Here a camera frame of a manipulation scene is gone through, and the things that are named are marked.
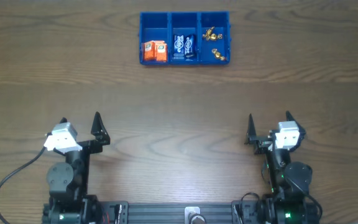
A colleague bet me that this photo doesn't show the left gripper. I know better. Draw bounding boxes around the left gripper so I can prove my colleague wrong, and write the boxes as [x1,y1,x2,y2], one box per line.
[59,111,111,154]

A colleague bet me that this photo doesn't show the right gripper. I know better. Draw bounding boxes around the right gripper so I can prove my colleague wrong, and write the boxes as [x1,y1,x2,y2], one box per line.
[244,110,307,156]

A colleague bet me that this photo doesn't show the blue candy pack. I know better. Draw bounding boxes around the blue candy pack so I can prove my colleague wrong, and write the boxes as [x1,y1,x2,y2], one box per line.
[184,33,198,60]
[172,34,186,59]

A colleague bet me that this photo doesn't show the orange candy box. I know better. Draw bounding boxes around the orange candy box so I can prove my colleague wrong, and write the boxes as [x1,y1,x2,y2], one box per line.
[143,40,157,62]
[154,40,168,63]

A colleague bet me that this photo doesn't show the blue tray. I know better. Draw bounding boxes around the blue tray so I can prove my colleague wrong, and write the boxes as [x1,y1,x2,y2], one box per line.
[139,11,231,67]

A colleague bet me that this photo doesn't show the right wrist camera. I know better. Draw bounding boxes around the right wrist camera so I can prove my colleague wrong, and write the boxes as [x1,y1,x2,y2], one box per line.
[273,121,301,151]

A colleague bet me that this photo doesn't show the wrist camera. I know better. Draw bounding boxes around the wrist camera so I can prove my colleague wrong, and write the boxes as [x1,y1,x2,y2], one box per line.
[273,121,301,151]
[44,122,79,154]

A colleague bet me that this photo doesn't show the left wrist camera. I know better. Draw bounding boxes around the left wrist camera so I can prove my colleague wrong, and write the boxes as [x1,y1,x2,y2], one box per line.
[44,122,79,154]

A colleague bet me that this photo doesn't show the black cable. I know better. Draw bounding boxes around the black cable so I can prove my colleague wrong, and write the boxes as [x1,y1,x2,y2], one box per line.
[0,146,48,224]
[301,191,324,222]

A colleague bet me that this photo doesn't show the mounting rail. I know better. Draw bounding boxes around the mounting rail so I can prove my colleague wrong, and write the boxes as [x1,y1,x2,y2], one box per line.
[42,201,319,224]

